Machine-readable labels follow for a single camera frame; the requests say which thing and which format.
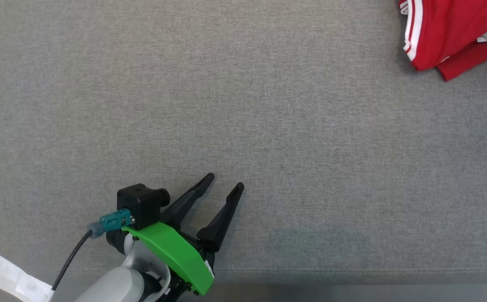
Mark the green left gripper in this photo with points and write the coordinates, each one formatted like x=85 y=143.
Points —
x=176 y=251

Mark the red and white basketball jersey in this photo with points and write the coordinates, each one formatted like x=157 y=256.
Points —
x=449 y=29

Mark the red shorts with white stripe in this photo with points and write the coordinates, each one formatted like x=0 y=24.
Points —
x=474 y=58

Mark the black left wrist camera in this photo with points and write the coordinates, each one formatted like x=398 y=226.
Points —
x=141 y=205

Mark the teal left camera connector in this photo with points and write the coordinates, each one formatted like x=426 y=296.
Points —
x=113 y=221

